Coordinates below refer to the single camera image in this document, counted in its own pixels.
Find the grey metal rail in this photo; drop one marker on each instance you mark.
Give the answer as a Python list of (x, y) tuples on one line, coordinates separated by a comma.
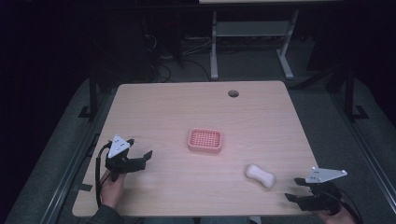
[(71, 168), (364, 149)]

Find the pink soap dish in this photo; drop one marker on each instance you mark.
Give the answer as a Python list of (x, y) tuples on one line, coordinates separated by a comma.
[(205, 140)]

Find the person's left hand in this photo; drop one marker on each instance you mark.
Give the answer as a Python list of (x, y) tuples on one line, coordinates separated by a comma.
[(111, 189)]

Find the dark round table grommet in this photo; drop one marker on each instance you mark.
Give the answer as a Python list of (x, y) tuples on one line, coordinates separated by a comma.
[(233, 93)]

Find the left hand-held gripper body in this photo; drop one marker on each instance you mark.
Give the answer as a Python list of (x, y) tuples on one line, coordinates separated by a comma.
[(122, 163)]

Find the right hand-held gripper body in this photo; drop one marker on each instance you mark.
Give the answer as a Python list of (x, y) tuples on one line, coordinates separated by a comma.
[(323, 193)]

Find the white soap bar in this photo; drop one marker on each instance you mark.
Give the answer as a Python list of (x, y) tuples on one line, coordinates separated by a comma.
[(260, 175)]

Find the white metal desk frame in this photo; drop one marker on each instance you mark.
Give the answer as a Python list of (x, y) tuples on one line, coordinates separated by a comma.
[(250, 28)]

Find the black metal stand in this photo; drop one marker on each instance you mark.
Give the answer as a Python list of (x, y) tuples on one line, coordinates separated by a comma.
[(92, 93), (349, 93)]

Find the person's right hand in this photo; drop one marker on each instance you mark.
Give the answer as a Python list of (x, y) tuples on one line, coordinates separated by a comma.
[(337, 218)]

